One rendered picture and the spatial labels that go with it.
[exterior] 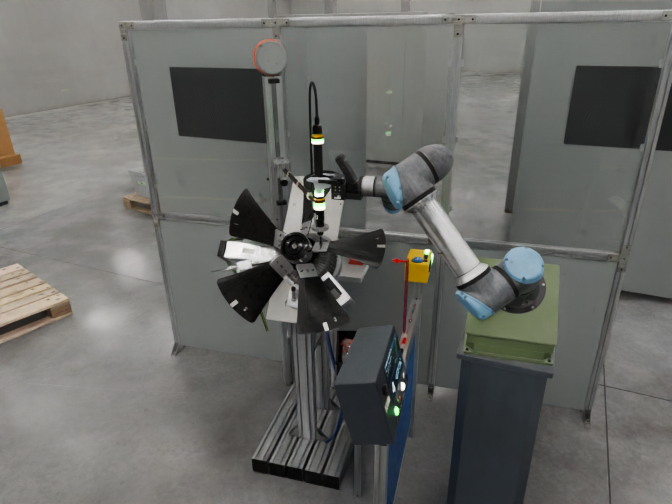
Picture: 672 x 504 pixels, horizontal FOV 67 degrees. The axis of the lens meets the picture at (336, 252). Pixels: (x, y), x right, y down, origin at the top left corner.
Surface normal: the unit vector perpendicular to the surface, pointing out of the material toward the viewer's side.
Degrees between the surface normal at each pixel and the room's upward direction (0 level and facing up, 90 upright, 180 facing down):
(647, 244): 90
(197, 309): 90
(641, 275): 90
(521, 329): 44
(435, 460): 0
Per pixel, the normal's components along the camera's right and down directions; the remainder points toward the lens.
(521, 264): -0.09, -0.44
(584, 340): -0.27, 0.40
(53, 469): -0.01, -0.91
